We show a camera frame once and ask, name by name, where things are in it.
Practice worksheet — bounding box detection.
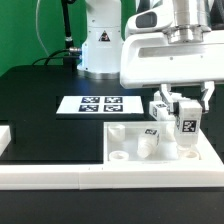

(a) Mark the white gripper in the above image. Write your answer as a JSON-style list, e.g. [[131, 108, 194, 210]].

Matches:
[[120, 30, 224, 115]]

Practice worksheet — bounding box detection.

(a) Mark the white square table top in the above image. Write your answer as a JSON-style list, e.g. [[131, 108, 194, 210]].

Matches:
[[103, 121, 222, 166]]

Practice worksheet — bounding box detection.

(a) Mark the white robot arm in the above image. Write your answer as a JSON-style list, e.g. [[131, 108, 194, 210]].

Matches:
[[120, 0, 224, 114]]

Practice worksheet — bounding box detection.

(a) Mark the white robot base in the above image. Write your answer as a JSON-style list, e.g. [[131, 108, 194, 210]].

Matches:
[[77, 0, 123, 80]]

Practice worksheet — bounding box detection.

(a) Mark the white obstacle fence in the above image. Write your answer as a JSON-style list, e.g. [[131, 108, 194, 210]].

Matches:
[[0, 123, 224, 191]]

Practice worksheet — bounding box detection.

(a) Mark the white sheet with tags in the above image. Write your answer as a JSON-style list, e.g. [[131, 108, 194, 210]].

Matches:
[[57, 96, 143, 115]]

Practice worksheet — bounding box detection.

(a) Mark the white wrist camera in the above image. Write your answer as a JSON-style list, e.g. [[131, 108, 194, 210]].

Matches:
[[125, 7, 173, 36]]

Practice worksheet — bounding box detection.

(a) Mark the black cables and post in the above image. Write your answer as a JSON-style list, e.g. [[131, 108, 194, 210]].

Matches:
[[31, 0, 83, 69]]

